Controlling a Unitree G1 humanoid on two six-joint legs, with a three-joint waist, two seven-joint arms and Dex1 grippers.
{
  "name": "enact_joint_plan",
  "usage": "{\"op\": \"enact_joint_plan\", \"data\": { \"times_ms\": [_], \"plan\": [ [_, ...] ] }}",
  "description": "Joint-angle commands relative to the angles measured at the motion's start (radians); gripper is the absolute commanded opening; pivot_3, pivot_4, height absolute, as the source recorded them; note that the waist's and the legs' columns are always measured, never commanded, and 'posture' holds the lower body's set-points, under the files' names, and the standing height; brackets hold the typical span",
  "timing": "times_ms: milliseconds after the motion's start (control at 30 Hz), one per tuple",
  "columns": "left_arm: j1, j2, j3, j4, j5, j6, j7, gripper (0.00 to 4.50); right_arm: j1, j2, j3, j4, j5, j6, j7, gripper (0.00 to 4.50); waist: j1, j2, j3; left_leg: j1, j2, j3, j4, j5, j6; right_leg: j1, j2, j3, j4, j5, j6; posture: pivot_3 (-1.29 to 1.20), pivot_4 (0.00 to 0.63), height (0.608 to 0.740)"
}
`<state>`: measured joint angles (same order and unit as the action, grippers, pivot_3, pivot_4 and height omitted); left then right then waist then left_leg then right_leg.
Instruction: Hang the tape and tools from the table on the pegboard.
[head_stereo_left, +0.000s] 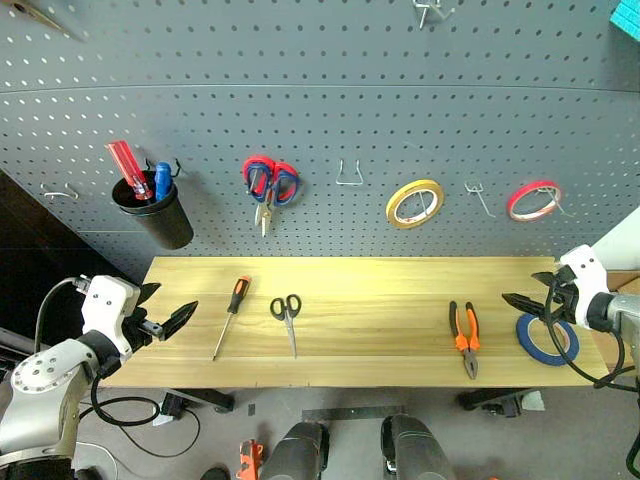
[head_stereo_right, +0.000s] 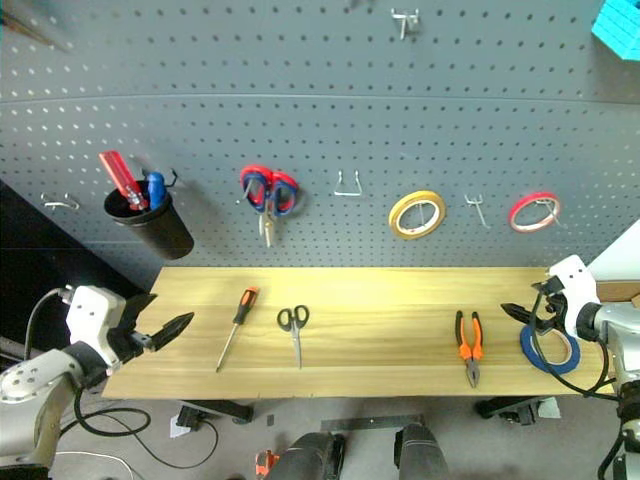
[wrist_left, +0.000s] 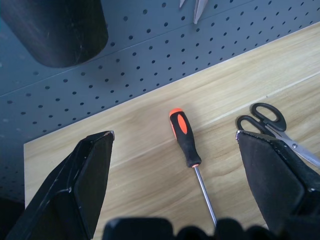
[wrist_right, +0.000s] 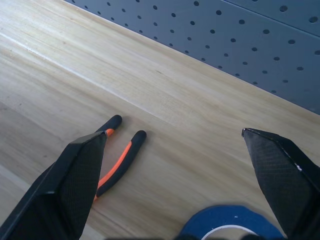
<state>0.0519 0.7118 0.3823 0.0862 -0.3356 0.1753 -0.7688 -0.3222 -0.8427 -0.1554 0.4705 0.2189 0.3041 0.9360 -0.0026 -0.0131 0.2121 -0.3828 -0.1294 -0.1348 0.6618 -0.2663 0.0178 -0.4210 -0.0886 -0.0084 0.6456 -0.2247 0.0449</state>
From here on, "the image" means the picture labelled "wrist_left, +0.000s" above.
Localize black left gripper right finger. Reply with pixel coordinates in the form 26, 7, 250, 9
234, 129, 320, 232

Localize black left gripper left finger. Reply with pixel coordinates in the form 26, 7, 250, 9
5, 130, 116, 240

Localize blue-grey pegboard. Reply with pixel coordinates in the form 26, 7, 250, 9
0, 0, 320, 203

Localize orange and black screwdriver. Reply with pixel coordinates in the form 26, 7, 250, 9
168, 107, 218, 228

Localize black cylindrical holder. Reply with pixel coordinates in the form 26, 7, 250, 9
0, 0, 110, 69

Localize silver pliers jaw tip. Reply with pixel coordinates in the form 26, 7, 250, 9
193, 0, 210, 25

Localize black handled scissors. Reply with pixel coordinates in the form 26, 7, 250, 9
236, 102, 320, 169

